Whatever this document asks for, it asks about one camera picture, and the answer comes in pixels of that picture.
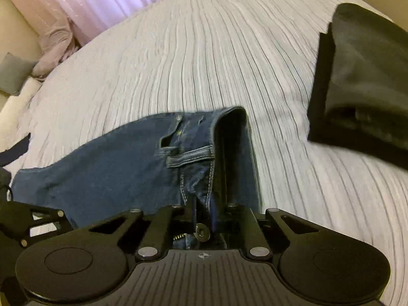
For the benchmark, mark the folded black clothes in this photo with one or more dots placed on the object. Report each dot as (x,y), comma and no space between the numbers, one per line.
(360,79)

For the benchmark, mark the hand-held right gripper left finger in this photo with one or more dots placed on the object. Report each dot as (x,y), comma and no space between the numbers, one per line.
(159,226)

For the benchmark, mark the blue denim jeans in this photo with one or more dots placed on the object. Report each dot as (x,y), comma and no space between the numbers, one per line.
(111,172)

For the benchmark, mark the grey pillow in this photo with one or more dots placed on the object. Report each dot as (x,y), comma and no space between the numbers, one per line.
(14,73)

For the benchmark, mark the bundled pink cloth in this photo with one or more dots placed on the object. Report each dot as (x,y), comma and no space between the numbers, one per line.
(55,47)

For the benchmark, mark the white fluffy blanket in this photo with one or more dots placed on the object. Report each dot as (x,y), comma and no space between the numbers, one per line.
(22,97)

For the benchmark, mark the pink curtain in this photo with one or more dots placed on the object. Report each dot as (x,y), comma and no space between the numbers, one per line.
(86,3)

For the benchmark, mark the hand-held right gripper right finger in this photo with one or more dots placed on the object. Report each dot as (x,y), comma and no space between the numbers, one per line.
(247,226)

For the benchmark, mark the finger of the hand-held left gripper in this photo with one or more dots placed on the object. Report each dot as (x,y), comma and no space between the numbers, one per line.
(17,146)
(47,216)

